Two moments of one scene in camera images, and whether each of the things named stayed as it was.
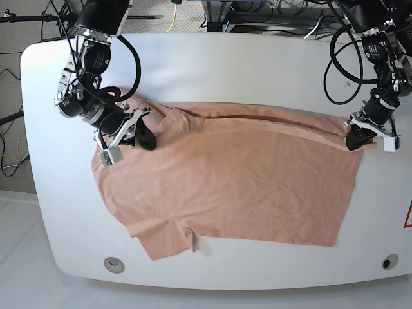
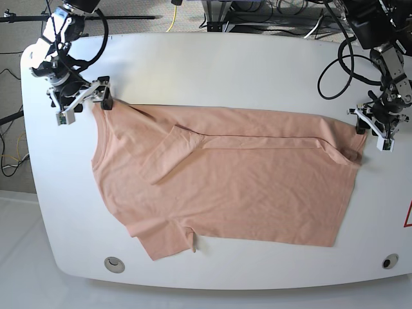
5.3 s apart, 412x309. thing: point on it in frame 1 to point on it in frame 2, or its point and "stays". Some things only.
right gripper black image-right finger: [355, 138] to [361, 126]
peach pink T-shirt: [234, 170] stays
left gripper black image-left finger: [146, 138] to [107, 103]
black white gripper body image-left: [123, 134] to [68, 95]
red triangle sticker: [406, 225] stays
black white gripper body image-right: [362, 119] to [383, 120]
